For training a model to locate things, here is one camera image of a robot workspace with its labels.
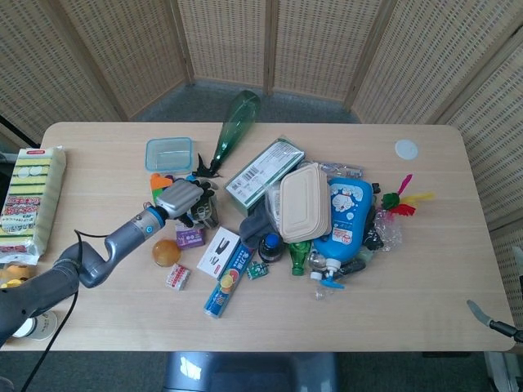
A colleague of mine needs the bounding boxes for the white red-print packet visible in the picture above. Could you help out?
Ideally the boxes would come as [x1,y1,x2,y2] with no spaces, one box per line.
[164,262,194,292]

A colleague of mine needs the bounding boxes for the grey blade black handle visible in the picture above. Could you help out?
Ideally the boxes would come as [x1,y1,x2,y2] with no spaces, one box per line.
[466,299,523,343]

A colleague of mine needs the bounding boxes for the cola bottle blue cap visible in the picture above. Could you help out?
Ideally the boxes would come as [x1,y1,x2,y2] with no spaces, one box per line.
[257,232,284,264]

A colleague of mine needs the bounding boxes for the clear plastic film scrap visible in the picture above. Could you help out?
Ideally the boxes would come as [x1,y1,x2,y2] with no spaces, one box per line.
[313,281,333,302]

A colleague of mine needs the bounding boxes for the green soda bottle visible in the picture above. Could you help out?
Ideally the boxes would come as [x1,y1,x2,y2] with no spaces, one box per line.
[288,240,313,277]

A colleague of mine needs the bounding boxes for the blue cling film roll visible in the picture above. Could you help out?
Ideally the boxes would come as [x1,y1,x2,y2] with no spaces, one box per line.
[203,244,257,320]

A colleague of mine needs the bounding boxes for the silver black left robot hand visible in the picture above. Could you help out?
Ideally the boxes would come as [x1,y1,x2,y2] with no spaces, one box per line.
[156,179,216,229]

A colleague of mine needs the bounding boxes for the colourful feather shuttlecock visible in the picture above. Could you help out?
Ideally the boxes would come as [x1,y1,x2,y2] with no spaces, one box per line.
[381,173,436,218]

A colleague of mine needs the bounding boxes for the clear plastic packet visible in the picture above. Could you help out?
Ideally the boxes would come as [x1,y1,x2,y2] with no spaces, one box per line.
[315,160,365,179]

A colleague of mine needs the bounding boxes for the yellow sponge multipack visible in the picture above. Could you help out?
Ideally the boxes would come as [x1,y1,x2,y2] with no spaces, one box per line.
[0,146,68,263]

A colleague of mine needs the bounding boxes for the green plastic bottle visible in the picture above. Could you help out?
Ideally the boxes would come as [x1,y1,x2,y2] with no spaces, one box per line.
[209,90,262,171]

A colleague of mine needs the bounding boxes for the clear crinkled plastic bag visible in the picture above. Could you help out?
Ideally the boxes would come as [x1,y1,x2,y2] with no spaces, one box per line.
[374,207,404,252]

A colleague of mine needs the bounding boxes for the small purple box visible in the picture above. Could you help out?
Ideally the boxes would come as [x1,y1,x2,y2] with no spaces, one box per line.
[175,221,207,252]

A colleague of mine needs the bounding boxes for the orange round ball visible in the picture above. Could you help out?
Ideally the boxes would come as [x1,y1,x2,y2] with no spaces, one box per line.
[151,238,182,269]

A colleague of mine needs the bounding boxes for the woven folding screen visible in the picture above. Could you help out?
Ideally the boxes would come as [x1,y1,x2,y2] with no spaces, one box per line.
[0,0,523,327]

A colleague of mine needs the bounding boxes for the beige lunch box stack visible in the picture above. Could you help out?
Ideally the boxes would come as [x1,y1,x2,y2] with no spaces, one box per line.
[278,163,333,243]

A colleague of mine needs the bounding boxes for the black spiky clip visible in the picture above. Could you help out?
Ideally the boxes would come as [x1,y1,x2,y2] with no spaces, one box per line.
[191,153,224,179]

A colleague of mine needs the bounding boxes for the clear bottle white cap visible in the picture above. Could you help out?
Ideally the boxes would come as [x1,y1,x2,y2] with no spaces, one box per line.
[307,249,329,283]

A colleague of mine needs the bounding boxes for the white round table grommet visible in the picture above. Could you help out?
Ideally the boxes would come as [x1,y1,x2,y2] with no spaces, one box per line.
[393,139,420,160]

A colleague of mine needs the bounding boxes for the black glossy object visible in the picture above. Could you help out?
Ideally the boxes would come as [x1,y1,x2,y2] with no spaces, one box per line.
[364,183,386,251]

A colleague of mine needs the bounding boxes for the black cable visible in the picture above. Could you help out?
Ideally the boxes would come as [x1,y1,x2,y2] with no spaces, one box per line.
[19,229,111,392]

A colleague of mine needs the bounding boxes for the black speckled tube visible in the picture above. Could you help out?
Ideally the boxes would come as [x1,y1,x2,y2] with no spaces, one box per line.
[339,258,367,278]

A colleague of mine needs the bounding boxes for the clear container blue lid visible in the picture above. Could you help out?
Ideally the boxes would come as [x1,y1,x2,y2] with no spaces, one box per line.
[145,136,194,173]

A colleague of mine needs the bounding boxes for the grey sock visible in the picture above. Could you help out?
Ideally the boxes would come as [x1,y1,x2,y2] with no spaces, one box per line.
[238,201,284,251]

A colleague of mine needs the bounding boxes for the yellow plush toy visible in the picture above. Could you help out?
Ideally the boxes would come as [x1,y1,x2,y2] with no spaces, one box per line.
[0,262,36,289]

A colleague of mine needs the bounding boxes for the blue pump bottle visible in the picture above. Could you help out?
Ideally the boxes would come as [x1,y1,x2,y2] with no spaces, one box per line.
[311,176,375,291]

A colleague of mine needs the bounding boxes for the green white carton box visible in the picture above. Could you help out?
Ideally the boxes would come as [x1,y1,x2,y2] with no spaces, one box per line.
[224,137,306,218]

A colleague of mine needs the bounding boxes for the white stapler box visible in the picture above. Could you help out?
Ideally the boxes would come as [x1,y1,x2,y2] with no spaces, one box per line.
[196,225,242,280]

